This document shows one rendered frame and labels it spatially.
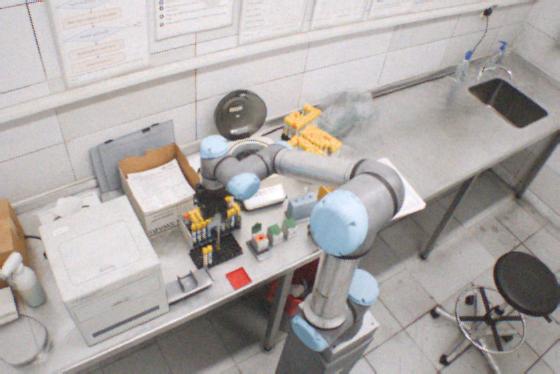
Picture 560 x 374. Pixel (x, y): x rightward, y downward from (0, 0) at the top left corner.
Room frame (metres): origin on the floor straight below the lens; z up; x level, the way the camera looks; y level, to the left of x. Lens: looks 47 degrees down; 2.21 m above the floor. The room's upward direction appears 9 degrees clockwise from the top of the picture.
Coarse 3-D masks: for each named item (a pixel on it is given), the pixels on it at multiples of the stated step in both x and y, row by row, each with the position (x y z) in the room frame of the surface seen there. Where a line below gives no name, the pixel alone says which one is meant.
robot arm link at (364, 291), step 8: (360, 272) 0.70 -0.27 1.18; (360, 280) 0.67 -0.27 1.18; (368, 280) 0.67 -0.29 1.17; (352, 288) 0.64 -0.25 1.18; (360, 288) 0.64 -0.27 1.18; (368, 288) 0.65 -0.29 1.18; (376, 288) 0.65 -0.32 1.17; (352, 296) 0.61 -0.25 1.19; (360, 296) 0.61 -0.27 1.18; (368, 296) 0.62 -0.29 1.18; (376, 296) 0.63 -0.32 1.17; (352, 304) 0.60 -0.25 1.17; (360, 304) 0.60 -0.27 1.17; (368, 304) 0.61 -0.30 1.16; (352, 312) 0.58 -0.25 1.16; (360, 312) 0.59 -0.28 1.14
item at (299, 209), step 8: (312, 192) 1.15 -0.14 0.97; (296, 200) 1.10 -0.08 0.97; (304, 200) 1.11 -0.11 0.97; (312, 200) 1.11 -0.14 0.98; (288, 208) 1.10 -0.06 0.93; (296, 208) 1.08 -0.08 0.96; (304, 208) 1.10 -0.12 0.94; (312, 208) 1.12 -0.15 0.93; (288, 216) 1.09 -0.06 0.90; (296, 216) 1.08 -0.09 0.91; (304, 216) 1.10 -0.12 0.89
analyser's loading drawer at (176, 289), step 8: (192, 272) 0.75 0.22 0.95; (200, 272) 0.77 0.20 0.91; (208, 272) 0.76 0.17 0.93; (176, 280) 0.72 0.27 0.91; (184, 280) 0.73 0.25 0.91; (192, 280) 0.73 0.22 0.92; (200, 280) 0.74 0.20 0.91; (208, 280) 0.74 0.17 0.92; (168, 288) 0.69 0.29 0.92; (176, 288) 0.69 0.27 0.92; (184, 288) 0.68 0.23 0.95; (192, 288) 0.70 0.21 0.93; (200, 288) 0.71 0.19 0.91; (168, 296) 0.66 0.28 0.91; (176, 296) 0.66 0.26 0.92
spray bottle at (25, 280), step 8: (16, 256) 0.58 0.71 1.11; (8, 264) 0.55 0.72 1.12; (16, 264) 0.57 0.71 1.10; (8, 272) 0.53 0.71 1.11; (16, 272) 0.56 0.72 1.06; (24, 272) 0.57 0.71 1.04; (32, 272) 0.59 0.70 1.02; (8, 280) 0.52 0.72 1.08; (16, 280) 0.55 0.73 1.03; (24, 280) 0.56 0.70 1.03; (32, 280) 0.57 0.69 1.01; (16, 288) 0.53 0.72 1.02; (24, 288) 0.54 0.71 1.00; (32, 288) 0.56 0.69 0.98; (40, 288) 0.58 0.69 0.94; (24, 296) 0.54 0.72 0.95; (32, 296) 0.55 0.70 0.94; (40, 296) 0.56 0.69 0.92; (32, 304) 0.54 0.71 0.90; (40, 304) 0.55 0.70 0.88
